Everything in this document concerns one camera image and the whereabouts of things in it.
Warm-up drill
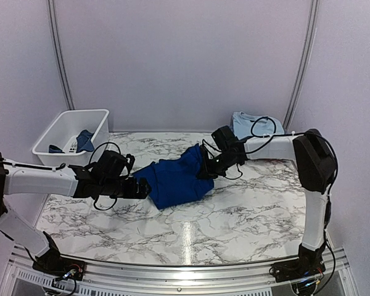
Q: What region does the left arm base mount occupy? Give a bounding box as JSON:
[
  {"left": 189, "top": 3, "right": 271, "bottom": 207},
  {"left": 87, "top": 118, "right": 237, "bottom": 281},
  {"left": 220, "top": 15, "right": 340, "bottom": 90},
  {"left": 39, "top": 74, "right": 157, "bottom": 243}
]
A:
[{"left": 32, "top": 232, "right": 86, "bottom": 281}]

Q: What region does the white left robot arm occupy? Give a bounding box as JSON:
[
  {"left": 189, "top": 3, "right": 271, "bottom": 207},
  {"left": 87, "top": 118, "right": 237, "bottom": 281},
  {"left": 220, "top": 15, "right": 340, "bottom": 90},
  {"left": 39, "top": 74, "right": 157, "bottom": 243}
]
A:
[{"left": 0, "top": 150, "right": 151, "bottom": 274}]

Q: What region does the aluminium front frame rail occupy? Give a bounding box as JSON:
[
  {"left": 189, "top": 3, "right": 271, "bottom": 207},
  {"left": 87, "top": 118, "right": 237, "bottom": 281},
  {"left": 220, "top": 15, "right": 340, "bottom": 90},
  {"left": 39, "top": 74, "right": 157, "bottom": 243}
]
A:
[{"left": 0, "top": 245, "right": 359, "bottom": 295}]

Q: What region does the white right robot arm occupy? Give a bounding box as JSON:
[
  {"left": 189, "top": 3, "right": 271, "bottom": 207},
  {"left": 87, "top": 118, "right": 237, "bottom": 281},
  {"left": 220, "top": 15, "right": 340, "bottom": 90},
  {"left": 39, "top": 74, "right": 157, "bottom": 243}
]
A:
[{"left": 197, "top": 126, "right": 338, "bottom": 251}]

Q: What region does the grey blue garment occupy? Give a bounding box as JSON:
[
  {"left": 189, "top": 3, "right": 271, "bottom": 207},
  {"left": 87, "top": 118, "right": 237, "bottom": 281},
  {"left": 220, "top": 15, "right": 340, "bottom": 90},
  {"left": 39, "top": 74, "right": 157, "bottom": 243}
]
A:
[{"left": 48, "top": 129, "right": 95, "bottom": 154}]

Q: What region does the white plastic laundry bin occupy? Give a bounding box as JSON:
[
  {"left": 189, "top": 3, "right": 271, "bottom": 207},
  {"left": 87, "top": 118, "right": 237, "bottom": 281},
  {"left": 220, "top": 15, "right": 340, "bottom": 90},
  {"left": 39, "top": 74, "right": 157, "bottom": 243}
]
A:
[{"left": 32, "top": 109, "right": 109, "bottom": 167}]

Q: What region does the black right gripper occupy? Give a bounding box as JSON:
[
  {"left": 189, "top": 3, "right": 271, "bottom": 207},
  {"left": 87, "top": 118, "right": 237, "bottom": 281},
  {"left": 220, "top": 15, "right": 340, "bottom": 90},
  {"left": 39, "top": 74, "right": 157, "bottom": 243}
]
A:
[{"left": 197, "top": 151, "right": 239, "bottom": 178}]

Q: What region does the light blue garment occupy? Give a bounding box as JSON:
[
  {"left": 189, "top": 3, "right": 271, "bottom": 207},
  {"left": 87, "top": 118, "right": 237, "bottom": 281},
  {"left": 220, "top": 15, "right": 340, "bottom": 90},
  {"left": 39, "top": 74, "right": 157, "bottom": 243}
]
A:
[{"left": 231, "top": 112, "right": 285, "bottom": 139}]

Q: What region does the dark blue garment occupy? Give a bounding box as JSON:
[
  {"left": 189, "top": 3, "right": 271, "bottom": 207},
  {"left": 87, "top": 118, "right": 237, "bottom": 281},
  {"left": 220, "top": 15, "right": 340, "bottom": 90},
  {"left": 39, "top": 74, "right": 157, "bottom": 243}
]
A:
[{"left": 133, "top": 144, "right": 214, "bottom": 210}]

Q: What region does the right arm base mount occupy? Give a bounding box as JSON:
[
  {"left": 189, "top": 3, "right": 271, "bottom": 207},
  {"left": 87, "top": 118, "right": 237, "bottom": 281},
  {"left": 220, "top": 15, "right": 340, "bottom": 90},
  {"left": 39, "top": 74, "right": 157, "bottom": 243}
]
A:
[{"left": 269, "top": 242, "right": 326, "bottom": 282}]

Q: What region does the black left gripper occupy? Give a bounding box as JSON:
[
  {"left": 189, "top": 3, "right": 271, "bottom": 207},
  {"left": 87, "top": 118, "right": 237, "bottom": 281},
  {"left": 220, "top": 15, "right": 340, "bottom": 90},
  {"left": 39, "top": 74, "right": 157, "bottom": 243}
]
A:
[{"left": 101, "top": 177, "right": 152, "bottom": 199}]

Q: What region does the left wall aluminium post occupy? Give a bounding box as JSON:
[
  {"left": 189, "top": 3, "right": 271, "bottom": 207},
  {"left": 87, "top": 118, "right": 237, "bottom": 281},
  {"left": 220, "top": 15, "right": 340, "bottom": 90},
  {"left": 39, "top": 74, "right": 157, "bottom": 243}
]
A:
[{"left": 46, "top": 0, "right": 75, "bottom": 110}]

